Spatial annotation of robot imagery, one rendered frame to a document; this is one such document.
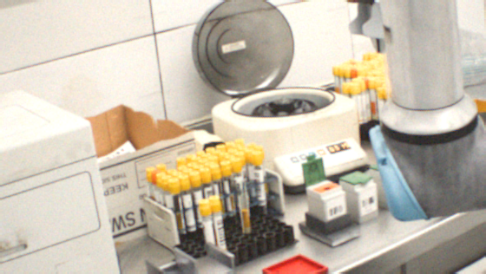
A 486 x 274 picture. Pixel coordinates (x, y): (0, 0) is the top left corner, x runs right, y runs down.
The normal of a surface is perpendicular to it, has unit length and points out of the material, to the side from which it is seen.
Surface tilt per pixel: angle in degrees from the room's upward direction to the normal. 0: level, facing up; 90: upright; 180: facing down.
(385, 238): 0
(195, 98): 90
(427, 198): 103
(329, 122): 90
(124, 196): 90
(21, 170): 90
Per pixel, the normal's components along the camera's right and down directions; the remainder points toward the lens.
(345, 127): 0.48, 0.24
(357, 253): -0.11, -0.94
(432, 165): -0.18, 0.47
